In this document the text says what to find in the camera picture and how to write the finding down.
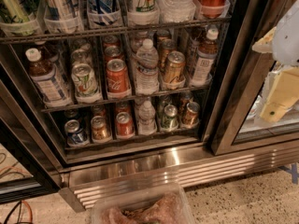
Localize brown tea bottle white cap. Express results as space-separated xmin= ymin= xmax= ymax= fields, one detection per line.
xmin=25 ymin=48 xmax=71 ymax=107

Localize red cola can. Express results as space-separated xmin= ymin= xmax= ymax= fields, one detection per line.
xmin=106 ymin=59 xmax=131 ymax=98
xmin=104 ymin=46 xmax=123 ymax=63

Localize white green soda bottle top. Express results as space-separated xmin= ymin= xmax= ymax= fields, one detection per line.
xmin=127 ymin=0 xmax=159 ymax=26

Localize clear water bottle top shelf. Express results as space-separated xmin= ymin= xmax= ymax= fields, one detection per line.
xmin=157 ymin=0 xmax=196 ymax=23

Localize green bottle top left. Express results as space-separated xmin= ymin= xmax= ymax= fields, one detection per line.
xmin=0 ymin=0 xmax=45 ymax=37

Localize clear plastic food container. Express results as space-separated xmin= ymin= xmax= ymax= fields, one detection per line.
xmin=91 ymin=183 xmax=195 ymax=224

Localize wire upper shelf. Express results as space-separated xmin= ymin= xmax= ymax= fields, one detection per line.
xmin=0 ymin=15 xmax=232 ymax=45

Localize red can bottom shelf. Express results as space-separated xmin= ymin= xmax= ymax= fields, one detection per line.
xmin=116 ymin=112 xmax=135 ymax=139

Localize green can bottom shelf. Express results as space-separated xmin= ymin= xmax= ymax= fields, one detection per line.
xmin=161 ymin=105 xmax=178 ymax=131

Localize silver blue bottle top shelf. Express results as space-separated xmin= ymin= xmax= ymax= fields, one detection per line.
xmin=44 ymin=0 xmax=83 ymax=34

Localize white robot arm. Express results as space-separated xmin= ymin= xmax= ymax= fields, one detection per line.
xmin=252 ymin=0 xmax=299 ymax=123

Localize clear water bottle shelf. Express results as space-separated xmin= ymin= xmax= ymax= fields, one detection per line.
xmin=157 ymin=0 xmax=196 ymax=23
xmin=135 ymin=38 xmax=159 ymax=95

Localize brown can bottom shelf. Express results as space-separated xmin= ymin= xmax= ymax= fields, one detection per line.
xmin=181 ymin=102 xmax=200 ymax=127

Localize clear water bottle middle shelf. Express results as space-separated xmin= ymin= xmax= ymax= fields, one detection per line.
xmin=135 ymin=38 xmax=159 ymax=95

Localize small water bottle bottom shelf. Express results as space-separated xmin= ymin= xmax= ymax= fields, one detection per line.
xmin=138 ymin=100 xmax=156 ymax=135

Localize brown tea bottle right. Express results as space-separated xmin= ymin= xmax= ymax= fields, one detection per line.
xmin=189 ymin=26 xmax=219 ymax=87

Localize gold can bottom shelf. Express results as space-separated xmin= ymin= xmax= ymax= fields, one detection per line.
xmin=91 ymin=116 xmax=112 ymax=143

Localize orange and black floor cables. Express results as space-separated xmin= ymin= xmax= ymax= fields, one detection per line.
xmin=2 ymin=199 xmax=34 ymax=224

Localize red cola can front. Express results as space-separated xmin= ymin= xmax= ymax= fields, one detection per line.
xmin=106 ymin=59 xmax=131 ymax=98

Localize blue white bottle top shelf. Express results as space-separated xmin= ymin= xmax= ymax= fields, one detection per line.
xmin=87 ymin=0 xmax=121 ymax=29

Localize right glass fridge door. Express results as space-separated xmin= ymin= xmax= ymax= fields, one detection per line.
xmin=209 ymin=0 xmax=298 ymax=155

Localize gold soda can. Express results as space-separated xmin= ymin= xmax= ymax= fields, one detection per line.
xmin=159 ymin=39 xmax=177 ymax=71
xmin=162 ymin=50 xmax=186 ymax=91

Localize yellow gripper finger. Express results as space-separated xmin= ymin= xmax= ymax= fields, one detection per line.
xmin=252 ymin=27 xmax=277 ymax=53
xmin=259 ymin=66 xmax=299 ymax=123

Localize white green soda can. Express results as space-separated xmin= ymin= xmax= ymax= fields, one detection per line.
xmin=71 ymin=63 xmax=102 ymax=104

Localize blue pepsi can bottom shelf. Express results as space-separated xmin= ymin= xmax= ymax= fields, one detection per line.
xmin=64 ymin=119 xmax=90 ymax=147

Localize gold soda can front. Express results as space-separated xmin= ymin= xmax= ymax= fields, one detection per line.
xmin=162 ymin=50 xmax=186 ymax=91

